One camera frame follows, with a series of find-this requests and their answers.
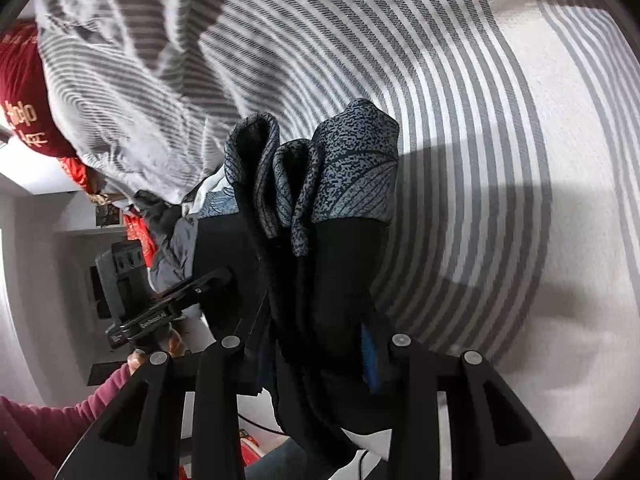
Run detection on red cloth with gold trim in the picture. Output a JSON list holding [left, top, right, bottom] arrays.
[[59, 156, 157, 272]]

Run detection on grey striped duvet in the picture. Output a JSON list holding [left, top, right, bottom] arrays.
[[32, 0, 283, 207]]

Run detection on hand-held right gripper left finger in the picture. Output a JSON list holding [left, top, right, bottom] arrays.
[[55, 295, 273, 480]]

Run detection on dark red pillow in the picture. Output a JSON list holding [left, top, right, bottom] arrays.
[[0, 22, 78, 158]]

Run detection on grey garment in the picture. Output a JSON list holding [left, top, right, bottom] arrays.
[[134, 189, 202, 297]]

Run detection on black pants with patterned lining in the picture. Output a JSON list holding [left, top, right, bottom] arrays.
[[182, 97, 402, 480]]

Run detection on person's left hand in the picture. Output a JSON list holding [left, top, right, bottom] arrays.
[[127, 327, 187, 377]]

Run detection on grey striped bed sheet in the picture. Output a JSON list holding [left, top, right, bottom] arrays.
[[200, 0, 640, 411]]

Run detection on person's left forearm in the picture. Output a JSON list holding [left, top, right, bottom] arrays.
[[0, 362, 133, 480]]

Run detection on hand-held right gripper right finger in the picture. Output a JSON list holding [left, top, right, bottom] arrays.
[[361, 324, 576, 480]]

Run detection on small red object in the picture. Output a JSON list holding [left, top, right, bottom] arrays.
[[239, 429, 272, 467]]

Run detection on black cable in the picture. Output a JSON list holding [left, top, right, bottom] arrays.
[[237, 411, 370, 480]]

